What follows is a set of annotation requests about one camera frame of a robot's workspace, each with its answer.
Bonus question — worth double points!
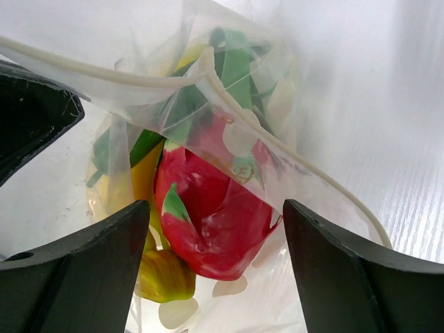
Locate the yellow fake banana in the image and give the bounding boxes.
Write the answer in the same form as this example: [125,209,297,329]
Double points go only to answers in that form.
[88,44,296,305]

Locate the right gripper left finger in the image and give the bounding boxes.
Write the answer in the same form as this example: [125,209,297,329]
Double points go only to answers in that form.
[1,200,150,332]

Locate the clear zip top bag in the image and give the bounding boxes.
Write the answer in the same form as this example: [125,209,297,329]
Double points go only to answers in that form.
[0,0,393,333]

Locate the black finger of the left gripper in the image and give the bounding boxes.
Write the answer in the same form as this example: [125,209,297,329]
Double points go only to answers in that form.
[1,60,85,184]

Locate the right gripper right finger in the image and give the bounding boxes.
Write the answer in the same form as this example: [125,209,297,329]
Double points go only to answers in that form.
[283,200,443,332]

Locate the red fake dragon fruit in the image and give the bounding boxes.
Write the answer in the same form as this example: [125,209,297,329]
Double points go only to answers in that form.
[153,114,282,282]

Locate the green fake chili pepper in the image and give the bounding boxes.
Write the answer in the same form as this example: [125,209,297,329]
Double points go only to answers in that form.
[87,28,273,188]

